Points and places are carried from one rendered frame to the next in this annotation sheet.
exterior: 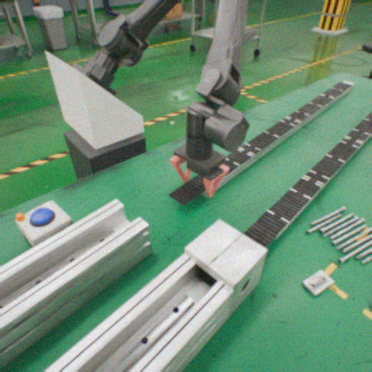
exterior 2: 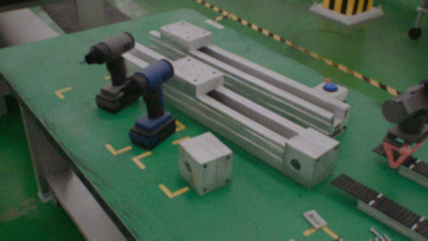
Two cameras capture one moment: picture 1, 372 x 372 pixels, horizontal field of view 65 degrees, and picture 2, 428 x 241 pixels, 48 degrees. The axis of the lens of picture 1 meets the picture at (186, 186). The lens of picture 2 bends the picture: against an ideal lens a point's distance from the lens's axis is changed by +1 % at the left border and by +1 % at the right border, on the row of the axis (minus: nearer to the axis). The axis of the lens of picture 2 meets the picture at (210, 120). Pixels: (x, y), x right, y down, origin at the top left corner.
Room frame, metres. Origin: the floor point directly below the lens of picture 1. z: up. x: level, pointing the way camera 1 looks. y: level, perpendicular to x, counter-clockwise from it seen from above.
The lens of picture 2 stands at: (0.09, -1.03, 1.54)
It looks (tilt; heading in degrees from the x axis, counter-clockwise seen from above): 32 degrees down; 93
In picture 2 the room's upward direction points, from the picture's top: 1 degrees clockwise
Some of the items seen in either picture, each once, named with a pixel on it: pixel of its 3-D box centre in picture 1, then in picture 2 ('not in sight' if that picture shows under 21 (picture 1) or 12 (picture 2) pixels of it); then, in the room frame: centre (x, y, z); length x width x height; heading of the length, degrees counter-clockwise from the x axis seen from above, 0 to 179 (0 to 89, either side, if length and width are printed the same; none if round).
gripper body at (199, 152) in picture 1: (199, 145); (411, 122); (0.54, -0.03, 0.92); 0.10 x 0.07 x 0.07; 47
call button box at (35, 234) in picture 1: (49, 230); (327, 97); (0.40, 0.27, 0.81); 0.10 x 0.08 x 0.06; 46
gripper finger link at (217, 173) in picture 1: (207, 177); (399, 150); (0.52, -0.05, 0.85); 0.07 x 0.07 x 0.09; 47
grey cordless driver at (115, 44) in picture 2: not in sight; (108, 76); (-0.27, 0.21, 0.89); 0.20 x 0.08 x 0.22; 60
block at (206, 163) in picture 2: not in sight; (209, 161); (0.05, -0.10, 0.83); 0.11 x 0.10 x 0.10; 36
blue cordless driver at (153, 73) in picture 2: not in sight; (144, 108); (-0.13, 0.04, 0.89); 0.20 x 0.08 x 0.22; 60
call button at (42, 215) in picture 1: (41, 217); (330, 87); (0.40, 0.28, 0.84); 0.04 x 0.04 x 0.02
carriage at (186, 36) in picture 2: not in sight; (185, 39); (-0.07, 0.55, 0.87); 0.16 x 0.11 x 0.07; 136
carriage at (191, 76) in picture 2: not in sight; (192, 80); (-0.02, 0.24, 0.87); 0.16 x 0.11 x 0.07; 136
